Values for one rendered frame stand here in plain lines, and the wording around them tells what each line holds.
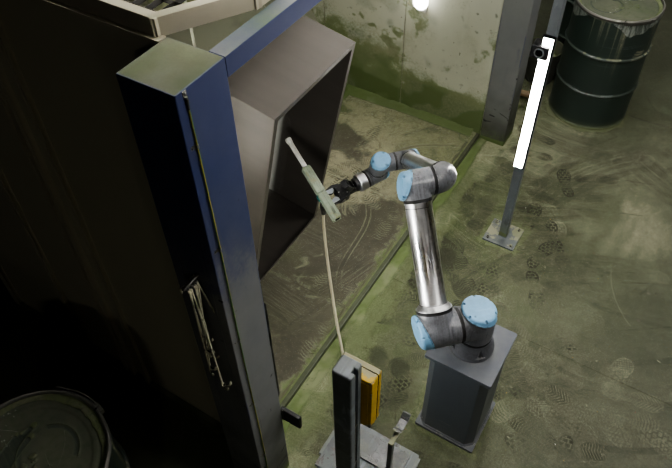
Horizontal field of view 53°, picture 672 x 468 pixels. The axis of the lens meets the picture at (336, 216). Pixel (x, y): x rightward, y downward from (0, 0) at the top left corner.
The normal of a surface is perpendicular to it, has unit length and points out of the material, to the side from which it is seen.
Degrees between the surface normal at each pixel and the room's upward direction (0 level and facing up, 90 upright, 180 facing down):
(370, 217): 0
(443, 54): 90
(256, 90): 12
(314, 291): 0
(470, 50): 90
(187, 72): 0
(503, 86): 90
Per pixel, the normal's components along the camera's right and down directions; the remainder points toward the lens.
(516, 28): -0.52, 0.63
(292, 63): 0.16, -0.61
